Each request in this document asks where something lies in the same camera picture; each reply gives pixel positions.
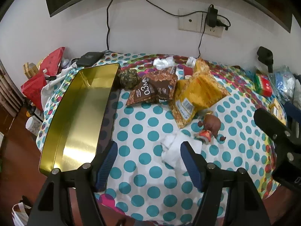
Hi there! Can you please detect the beige wall socket plate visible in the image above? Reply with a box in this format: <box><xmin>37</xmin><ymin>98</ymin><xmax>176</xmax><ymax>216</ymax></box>
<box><xmin>178</xmin><ymin>9</ymin><xmax>223</xmax><ymax>38</ymax></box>

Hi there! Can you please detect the long black cable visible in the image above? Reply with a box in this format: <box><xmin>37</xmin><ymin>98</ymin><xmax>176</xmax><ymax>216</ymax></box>
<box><xmin>136</xmin><ymin>0</ymin><xmax>210</xmax><ymax>17</ymax></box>

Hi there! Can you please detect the yellow snack bag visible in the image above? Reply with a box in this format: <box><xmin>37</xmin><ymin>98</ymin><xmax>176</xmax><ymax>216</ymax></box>
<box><xmin>170</xmin><ymin>58</ymin><xmax>231</xmax><ymax>129</ymax></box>

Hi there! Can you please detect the polka dot blanket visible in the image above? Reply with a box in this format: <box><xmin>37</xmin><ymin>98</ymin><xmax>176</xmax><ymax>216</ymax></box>
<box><xmin>36</xmin><ymin>52</ymin><xmax>286</xmax><ymax>219</ymax></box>

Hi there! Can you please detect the black power adapter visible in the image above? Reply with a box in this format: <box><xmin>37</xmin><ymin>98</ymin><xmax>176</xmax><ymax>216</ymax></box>
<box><xmin>205</xmin><ymin>4</ymin><xmax>219</xmax><ymax>27</ymax></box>

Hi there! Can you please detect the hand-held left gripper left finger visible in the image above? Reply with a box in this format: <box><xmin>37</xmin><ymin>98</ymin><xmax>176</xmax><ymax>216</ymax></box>
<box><xmin>28</xmin><ymin>141</ymin><xmax>118</xmax><ymax>226</ymax></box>

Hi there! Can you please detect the clear bag with blue contents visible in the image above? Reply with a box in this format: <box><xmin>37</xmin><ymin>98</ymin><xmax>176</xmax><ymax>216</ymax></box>
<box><xmin>268</xmin><ymin>66</ymin><xmax>301</xmax><ymax>109</ymax></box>

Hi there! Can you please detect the yellow medicine box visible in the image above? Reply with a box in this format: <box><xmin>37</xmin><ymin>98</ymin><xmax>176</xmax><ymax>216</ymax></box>
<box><xmin>269</xmin><ymin>98</ymin><xmax>284</xmax><ymax>111</ymax></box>
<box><xmin>270</xmin><ymin>108</ymin><xmax>287</xmax><ymax>126</ymax></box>

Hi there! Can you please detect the dark brown snack bag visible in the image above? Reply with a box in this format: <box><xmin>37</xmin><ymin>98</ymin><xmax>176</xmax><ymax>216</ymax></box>
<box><xmin>126</xmin><ymin>75</ymin><xmax>157</xmax><ymax>105</ymax></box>
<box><xmin>143</xmin><ymin>66</ymin><xmax>179</xmax><ymax>104</ymax></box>

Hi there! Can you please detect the thin black cable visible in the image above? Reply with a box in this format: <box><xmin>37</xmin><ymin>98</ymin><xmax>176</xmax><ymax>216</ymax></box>
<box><xmin>106</xmin><ymin>0</ymin><xmax>119</xmax><ymax>51</ymax></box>

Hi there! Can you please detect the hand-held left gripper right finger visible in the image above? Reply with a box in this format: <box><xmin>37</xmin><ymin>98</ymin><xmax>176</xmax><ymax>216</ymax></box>
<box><xmin>181</xmin><ymin>141</ymin><xmax>274</xmax><ymax>226</ymax></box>

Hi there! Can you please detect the black adapter cable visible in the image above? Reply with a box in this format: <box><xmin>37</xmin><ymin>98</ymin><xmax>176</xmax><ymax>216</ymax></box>
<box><xmin>198</xmin><ymin>27</ymin><xmax>207</xmax><ymax>57</ymax></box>

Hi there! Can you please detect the white lidded jar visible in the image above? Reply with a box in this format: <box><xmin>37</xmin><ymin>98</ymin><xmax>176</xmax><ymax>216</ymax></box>
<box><xmin>25</xmin><ymin>116</ymin><xmax>43</xmax><ymax>133</ymax></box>

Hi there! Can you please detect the crumpled white cloth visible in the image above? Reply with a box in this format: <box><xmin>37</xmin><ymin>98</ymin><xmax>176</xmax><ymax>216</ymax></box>
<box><xmin>153</xmin><ymin>56</ymin><xmax>176</xmax><ymax>70</ymax></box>

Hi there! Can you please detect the gold rectangular tin tray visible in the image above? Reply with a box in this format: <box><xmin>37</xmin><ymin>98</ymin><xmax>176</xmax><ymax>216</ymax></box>
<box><xmin>38</xmin><ymin>63</ymin><xmax>121</xmax><ymax>177</ymax></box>

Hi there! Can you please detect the black plug with cord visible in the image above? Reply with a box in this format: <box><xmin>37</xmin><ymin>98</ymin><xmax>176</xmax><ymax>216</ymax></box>
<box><xmin>216</xmin><ymin>15</ymin><xmax>231</xmax><ymax>31</ymax></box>

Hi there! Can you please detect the camouflage fabric ball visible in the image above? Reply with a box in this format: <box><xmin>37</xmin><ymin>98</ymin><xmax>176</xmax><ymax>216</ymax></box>
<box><xmin>118</xmin><ymin>69</ymin><xmax>142</xmax><ymax>90</ymax></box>

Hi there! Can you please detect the green red medicine box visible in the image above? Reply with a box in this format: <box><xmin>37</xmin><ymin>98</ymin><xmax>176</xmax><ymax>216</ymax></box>
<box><xmin>254</xmin><ymin>72</ymin><xmax>273</xmax><ymax>97</ymax></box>

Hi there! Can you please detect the white plastic carrier bag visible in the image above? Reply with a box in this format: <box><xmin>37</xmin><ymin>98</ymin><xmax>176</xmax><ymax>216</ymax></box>
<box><xmin>12</xmin><ymin>202</ymin><xmax>32</xmax><ymax>226</ymax></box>

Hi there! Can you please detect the small yellow carton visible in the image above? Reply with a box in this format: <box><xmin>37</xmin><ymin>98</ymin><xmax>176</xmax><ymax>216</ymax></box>
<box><xmin>23</xmin><ymin>62</ymin><xmax>39</xmax><ymax>79</ymax></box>

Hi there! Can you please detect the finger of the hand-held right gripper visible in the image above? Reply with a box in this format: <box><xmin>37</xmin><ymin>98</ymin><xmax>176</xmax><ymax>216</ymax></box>
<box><xmin>253</xmin><ymin>109</ymin><xmax>297</xmax><ymax>157</ymax></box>
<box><xmin>284</xmin><ymin>102</ymin><xmax>301</xmax><ymax>132</ymax></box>

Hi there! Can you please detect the flat black device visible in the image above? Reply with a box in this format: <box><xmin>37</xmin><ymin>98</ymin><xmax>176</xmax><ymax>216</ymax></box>
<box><xmin>77</xmin><ymin>52</ymin><xmax>104</xmax><ymax>67</ymax></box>

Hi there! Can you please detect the brown toy figure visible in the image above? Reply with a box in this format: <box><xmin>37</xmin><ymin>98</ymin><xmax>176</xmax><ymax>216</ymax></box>
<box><xmin>195</xmin><ymin>114</ymin><xmax>227</xmax><ymax>144</ymax></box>

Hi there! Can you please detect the red gift bag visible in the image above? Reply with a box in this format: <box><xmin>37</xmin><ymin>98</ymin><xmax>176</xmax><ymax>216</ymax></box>
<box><xmin>21</xmin><ymin>74</ymin><xmax>47</xmax><ymax>111</ymax></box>
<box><xmin>39</xmin><ymin>47</ymin><xmax>66</xmax><ymax>76</ymax></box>

